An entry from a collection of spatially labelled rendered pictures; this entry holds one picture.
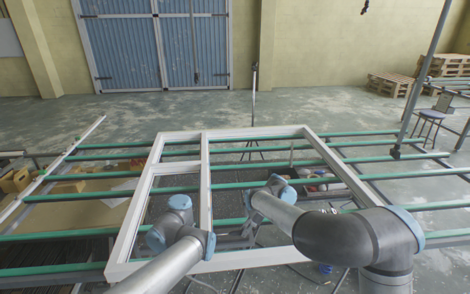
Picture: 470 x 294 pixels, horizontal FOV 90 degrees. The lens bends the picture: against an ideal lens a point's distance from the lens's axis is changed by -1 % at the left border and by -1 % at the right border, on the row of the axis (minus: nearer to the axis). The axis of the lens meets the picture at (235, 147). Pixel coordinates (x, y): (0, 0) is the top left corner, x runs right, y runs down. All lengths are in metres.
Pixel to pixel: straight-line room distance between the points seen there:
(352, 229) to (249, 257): 0.70
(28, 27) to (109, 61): 1.86
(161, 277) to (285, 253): 0.73
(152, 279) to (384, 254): 0.49
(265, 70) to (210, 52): 1.64
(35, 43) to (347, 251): 8.04
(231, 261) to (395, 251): 0.75
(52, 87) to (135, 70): 2.27
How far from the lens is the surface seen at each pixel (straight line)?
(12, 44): 8.68
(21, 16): 8.20
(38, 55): 8.21
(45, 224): 2.19
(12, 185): 2.68
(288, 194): 1.11
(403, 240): 0.64
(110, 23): 7.66
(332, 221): 0.59
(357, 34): 8.49
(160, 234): 0.86
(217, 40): 7.24
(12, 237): 1.83
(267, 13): 7.05
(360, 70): 8.79
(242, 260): 1.21
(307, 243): 0.60
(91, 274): 1.42
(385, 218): 0.63
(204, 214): 1.39
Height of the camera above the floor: 1.90
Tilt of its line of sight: 28 degrees down
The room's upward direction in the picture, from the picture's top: straight up
